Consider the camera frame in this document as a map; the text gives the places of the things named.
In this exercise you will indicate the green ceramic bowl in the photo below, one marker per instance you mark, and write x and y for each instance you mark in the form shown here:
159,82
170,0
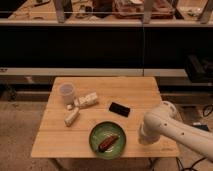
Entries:
102,131

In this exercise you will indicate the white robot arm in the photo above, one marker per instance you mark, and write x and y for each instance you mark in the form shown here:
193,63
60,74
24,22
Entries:
160,121

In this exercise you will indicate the brown sausage in bowl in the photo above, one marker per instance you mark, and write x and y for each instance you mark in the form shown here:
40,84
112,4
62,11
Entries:
106,143

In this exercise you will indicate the black rectangular block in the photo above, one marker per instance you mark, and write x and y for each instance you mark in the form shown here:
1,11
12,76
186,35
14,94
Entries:
119,109

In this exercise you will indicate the translucent plastic cup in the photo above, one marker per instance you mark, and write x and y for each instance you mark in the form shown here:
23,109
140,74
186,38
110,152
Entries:
67,93

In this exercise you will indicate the white cylindrical roll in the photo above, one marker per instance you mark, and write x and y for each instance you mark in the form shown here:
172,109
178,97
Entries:
71,117

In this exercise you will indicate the dark box on right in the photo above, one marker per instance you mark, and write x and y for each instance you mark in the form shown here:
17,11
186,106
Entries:
199,70

